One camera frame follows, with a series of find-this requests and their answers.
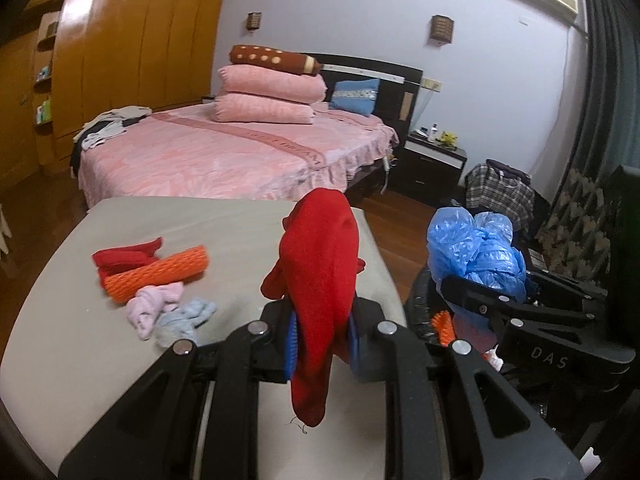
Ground pink sock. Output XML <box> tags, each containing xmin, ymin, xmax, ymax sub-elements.
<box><xmin>126</xmin><ymin>281</ymin><xmax>185</xmax><ymax>342</ymax></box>

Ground red sock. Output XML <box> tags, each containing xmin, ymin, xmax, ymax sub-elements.
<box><xmin>92</xmin><ymin>236</ymin><xmax>165</xmax><ymax>274</ymax></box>
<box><xmin>261</xmin><ymin>187</ymin><xmax>368</xmax><ymax>429</ymax></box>

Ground blue plastic bag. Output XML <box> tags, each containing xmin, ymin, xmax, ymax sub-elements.
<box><xmin>426</xmin><ymin>206</ymin><xmax>528</xmax><ymax>333</ymax></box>

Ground pile of clothes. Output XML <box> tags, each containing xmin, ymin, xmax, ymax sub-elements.
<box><xmin>71</xmin><ymin>105</ymin><xmax>152</xmax><ymax>152</ymax></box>

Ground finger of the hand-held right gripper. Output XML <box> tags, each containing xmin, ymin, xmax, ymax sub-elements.
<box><xmin>439</xmin><ymin>274</ymin><xmax>608</xmax><ymax>331</ymax></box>
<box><xmin>522</xmin><ymin>260</ymin><xmax>611</xmax><ymax>308</ymax></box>

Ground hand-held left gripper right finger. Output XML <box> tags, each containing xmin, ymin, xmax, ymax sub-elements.
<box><xmin>346</xmin><ymin>297</ymin><xmax>584</xmax><ymax>480</ymax></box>

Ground blue cushion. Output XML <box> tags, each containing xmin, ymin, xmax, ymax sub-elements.
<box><xmin>328</xmin><ymin>78</ymin><xmax>384</xmax><ymax>116</ymax></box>

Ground plaid bag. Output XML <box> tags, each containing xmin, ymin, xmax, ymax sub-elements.
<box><xmin>464</xmin><ymin>159</ymin><xmax>537</xmax><ymax>233</ymax></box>

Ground light blue sock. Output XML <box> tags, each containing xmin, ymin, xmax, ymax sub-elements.
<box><xmin>153</xmin><ymin>298</ymin><xmax>218</xmax><ymax>350</ymax></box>

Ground dark nightstand with white stripe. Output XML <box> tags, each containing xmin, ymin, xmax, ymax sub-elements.
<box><xmin>401</xmin><ymin>129</ymin><xmax>469</xmax><ymax>197</ymax></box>

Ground bed with pink bedspread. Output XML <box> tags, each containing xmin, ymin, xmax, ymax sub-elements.
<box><xmin>70</xmin><ymin>52</ymin><xmax>426</xmax><ymax>211</ymax></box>

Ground brown dotted bolster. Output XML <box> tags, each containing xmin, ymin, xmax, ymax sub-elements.
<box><xmin>230</xmin><ymin>44</ymin><xmax>324</xmax><ymax>77</ymax></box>

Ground wooden wardrobe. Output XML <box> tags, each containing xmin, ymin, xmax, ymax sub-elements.
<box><xmin>0</xmin><ymin>0</ymin><xmax>232</xmax><ymax>177</ymax></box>

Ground dark patterned curtain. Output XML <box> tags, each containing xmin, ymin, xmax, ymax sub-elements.
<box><xmin>532</xmin><ymin>0</ymin><xmax>640</xmax><ymax>291</ymax></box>

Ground bin with black bag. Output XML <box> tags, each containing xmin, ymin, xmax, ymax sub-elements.
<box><xmin>402</xmin><ymin>260</ymin><xmax>506</xmax><ymax>378</ymax></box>

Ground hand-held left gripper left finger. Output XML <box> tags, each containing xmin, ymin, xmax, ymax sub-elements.
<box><xmin>59</xmin><ymin>300</ymin><xmax>301</xmax><ymax>480</ymax></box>

